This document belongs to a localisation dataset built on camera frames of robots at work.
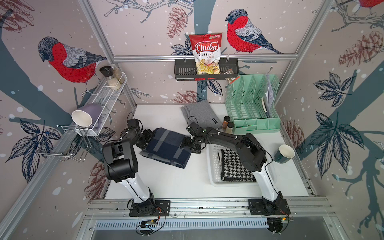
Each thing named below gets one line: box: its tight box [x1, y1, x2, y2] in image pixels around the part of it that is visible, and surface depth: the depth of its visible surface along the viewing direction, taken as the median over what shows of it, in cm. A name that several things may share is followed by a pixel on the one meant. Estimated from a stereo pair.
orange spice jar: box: [222, 115, 231, 130], surface depth 102 cm
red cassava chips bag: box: [189, 32, 223, 75], surface depth 84 cm
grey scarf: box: [180, 99, 222, 130], surface depth 112 cm
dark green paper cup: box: [274, 144, 296, 164], surface depth 85 cm
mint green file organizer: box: [225, 74, 281, 135], surface depth 106 cm
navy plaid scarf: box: [139, 127, 193, 169], surface depth 94 cm
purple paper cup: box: [71, 103, 103, 128], surface depth 64 cm
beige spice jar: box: [225, 121, 235, 135], surface depth 99 cm
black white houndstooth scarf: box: [220, 149, 257, 182], surface depth 81 cm
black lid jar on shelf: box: [99, 65, 114, 77], surface depth 81 cm
